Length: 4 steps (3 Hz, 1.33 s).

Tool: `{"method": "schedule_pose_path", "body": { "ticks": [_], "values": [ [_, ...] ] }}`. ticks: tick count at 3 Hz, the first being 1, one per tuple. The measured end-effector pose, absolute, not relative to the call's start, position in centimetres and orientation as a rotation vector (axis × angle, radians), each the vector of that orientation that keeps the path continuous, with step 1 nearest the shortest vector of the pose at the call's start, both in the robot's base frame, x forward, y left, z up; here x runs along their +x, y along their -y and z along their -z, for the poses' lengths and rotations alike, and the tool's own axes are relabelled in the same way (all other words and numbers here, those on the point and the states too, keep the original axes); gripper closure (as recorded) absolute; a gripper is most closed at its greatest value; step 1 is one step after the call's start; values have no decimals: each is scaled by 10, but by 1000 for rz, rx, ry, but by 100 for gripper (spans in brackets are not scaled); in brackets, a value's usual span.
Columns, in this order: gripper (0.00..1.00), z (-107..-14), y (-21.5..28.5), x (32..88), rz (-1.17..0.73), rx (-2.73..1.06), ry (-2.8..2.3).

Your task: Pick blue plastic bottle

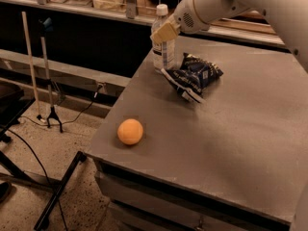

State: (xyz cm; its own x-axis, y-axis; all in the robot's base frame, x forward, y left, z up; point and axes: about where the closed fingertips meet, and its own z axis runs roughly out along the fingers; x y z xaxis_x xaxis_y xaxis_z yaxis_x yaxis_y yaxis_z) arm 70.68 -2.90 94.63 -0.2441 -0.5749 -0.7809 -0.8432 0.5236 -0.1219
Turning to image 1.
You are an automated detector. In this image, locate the blue snack bag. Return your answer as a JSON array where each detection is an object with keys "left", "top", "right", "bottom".
[{"left": 161, "top": 53, "right": 223, "bottom": 103}]

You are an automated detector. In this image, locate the metal railing ledge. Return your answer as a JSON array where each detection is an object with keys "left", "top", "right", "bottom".
[{"left": 0, "top": 0, "right": 308, "bottom": 48}]

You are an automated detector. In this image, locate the orange ball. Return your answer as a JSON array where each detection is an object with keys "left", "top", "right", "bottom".
[{"left": 117, "top": 118, "right": 143, "bottom": 145}]

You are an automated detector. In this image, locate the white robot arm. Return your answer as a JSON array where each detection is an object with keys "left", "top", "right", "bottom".
[{"left": 150, "top": 0, "right": 308, "bottom": 71}]

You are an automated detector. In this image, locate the clear plastic water bottle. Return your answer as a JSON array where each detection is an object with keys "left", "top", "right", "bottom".
[{"left": 151, "top": 4, "right": 175, "bottom": 72}]

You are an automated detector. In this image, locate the black metal stand frame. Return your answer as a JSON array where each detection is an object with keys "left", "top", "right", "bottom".
[{"left": 0, "top": 82, "right": 88, "bottom": 231}]

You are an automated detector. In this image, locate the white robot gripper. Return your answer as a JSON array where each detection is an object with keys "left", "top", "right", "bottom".
[{"left": 150, "top": 0, "right": 210, "bottom": 44}]

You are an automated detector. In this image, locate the black floor cable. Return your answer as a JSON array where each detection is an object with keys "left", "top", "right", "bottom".
[{"left": 0, "top": 83, "right": 105, "bottom": 231}]

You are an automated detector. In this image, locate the white wooden stick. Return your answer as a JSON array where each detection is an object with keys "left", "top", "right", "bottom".
[{"left": 21, "top": 12, "right": 46, "bottom": 124}]

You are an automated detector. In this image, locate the grey table drawer front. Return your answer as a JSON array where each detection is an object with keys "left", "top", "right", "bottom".
[{"left": 95, "top": 171, "right": 248, "bottom": 231}]

